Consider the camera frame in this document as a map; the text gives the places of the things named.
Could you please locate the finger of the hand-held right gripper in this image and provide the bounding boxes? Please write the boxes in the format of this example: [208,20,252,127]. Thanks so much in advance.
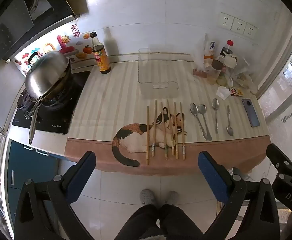
[266,143,292,181]

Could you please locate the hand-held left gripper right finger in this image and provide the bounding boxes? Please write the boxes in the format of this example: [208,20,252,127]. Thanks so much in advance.
[198,151,279,240]

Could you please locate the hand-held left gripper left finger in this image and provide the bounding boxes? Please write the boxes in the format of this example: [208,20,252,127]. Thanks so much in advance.
[14,151,97,240]

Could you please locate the steel spoon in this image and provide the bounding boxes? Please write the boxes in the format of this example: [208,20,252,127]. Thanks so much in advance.
[226,105,234,137]
[198,104,213,141]
[212,98,220,134]
[189,102,208,141]

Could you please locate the row of wooden chopsticks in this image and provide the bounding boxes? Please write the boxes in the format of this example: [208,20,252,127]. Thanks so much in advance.
[146,99,186,165]

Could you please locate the clear plastic container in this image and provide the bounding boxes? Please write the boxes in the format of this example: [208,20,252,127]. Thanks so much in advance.
[137,45,180,98]

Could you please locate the grey slipper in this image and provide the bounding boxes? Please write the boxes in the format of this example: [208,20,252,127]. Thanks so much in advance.
[164,190,179,206]
[139,189,158,207]

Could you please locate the blue smartphone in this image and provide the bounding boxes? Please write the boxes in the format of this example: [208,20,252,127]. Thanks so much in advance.
[241,98,261,128]

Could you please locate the blue kitchen cabinet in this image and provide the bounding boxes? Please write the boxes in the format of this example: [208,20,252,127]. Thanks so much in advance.
[7,139,62,240]

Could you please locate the window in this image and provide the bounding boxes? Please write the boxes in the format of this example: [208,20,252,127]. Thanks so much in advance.
[257,29,292,142]

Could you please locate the black gas stove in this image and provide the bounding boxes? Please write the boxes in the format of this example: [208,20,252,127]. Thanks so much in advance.
[11,70,91,135]

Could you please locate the black trousers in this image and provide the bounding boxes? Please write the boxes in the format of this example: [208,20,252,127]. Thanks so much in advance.
[114,203,204,240]

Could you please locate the red and yellow packet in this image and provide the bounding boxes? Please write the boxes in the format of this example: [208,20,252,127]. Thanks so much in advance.
[229,86,244,97]

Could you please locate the crumpled white tissue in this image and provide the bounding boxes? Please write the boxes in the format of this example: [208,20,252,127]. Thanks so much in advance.
[216,86,231,98]

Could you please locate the cat print table mat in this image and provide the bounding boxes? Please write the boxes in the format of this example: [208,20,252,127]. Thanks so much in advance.
[64,61,270,176]

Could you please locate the steel wok lid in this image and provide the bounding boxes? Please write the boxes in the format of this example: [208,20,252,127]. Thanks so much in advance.
[25,50,72,102]

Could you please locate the dark soy sauce bottle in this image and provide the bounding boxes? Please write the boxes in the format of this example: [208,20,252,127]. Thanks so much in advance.
[89,31,111,75]

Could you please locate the white and orange plastic bag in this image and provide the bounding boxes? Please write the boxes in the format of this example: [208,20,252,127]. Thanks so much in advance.
[193,33,218,77]

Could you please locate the black range hood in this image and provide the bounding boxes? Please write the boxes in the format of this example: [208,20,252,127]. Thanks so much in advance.
[0,0,90,67]

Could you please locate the steel wok with long handle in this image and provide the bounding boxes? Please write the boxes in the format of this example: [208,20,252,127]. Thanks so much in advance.
[28,66,73,145]

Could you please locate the white wall socket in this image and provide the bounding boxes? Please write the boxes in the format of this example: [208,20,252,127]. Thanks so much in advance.
[243,23,258,39]
[231,18,248,34]
[216,12,235,29]

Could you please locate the colourful wall stickers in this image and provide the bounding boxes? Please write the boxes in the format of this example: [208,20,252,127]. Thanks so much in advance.
[13,25,92,77]

